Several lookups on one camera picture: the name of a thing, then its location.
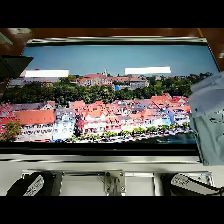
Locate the light blue T-shirt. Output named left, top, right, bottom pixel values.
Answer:
left=188, top=71, right=224, bottom=167

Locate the black garment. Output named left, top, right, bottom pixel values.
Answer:
left=0, top=54, right=35, bottom=84

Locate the silver frame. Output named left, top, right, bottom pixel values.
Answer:
left=0, top=152, right=224, bottom=197

